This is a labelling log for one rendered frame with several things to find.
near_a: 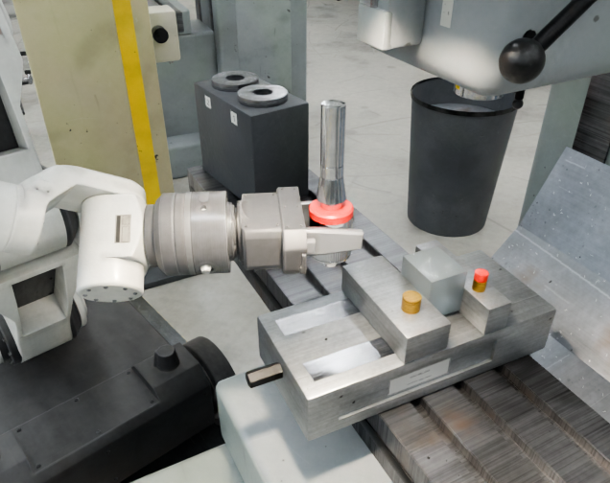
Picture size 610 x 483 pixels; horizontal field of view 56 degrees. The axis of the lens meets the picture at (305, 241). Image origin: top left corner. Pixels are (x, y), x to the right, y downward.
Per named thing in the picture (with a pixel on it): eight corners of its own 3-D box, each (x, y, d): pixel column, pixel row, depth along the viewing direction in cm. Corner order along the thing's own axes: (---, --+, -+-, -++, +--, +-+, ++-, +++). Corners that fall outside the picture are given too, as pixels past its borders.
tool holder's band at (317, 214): (316, 227, 59) (316, 219, 58) (304, 206, 63) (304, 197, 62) (359, 221, 60) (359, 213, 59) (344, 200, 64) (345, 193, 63)
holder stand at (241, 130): (255, 213, 106) (249, 108, 95) (201, 170, 121) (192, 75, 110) (309, 195, 112) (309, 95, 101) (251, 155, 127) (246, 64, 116)
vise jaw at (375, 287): (404, 365, 64) (407, 338, 62) (340, 289, 76) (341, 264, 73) (447, 349, 66) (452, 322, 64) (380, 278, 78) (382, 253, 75)
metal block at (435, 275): (425, 321, 69) (431, 282, 66) (398, 293, 74) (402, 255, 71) (460, 310, 71) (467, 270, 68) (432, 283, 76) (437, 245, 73)
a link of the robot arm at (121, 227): (185, 175, 58) (70, 180, 57) (185, 276, 55) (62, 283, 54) (198, 219, 69) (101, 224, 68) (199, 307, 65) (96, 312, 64)
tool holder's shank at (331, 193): (320, 215, 59) (321, 111, 53) (313, 200, 62) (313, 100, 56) (350, 211, 60) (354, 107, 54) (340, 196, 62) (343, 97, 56)
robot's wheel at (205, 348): (181, 391, 139) (171, 329, 128) (199, 380, 142) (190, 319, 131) (228, 444, 126) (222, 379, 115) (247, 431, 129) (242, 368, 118)
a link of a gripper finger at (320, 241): (361, 249, 62) (303, 252, 61) (363, 224, 60) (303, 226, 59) (363, 258, 60) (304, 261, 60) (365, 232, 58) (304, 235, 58)
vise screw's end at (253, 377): (250, 391, 66) (249, 379, 64) (246, 380, 67) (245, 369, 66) (283, 379, 67) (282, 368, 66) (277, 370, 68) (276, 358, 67)
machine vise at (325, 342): (307, 443, 64) (307, 373, 58) (258, 356, 75) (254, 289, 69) (546, 349, 76) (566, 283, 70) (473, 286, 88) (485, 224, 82)
